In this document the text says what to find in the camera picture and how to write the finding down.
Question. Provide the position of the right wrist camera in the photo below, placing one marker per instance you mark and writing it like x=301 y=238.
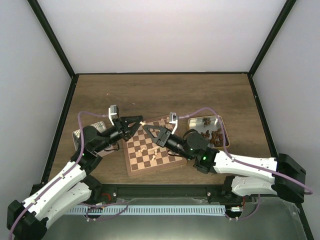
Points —
x=173 y=120

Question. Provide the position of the pile of light chess pieces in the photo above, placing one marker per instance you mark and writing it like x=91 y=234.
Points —
x=144 y=147

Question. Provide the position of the black front rail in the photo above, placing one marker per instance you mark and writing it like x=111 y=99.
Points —
x=222 y=193

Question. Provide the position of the light blue cable duct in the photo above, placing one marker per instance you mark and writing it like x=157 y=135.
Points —
x=154 y=210

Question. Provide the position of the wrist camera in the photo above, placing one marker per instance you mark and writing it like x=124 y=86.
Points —
x=173 y=120
x=113 y=111

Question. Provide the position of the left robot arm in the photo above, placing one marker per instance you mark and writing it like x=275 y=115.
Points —
x=73 y=185

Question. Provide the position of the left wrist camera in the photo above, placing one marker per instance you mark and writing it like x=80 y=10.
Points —
x=113 y=111

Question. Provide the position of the metal tray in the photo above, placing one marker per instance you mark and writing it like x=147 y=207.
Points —
x=196 y=124
x=95 y=130

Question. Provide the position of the black frame posts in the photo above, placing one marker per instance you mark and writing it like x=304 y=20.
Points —
x=40 y=15

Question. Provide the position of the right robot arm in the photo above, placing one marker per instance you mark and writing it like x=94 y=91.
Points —
x=281 y=176

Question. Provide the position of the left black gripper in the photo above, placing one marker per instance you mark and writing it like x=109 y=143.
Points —
x=120 y=124

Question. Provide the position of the left metal tray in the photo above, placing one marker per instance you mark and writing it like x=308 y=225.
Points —
x=95 y=130

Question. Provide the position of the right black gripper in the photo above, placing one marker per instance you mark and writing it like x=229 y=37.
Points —
x=162 y=138

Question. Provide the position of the pile of dark chess pieces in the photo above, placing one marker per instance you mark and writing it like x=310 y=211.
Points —
x=212 y=131

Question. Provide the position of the right metal tray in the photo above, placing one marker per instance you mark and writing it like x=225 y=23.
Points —
x=196 y=124

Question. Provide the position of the wooden chess board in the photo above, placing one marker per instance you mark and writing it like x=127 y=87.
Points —
x=138 y=168

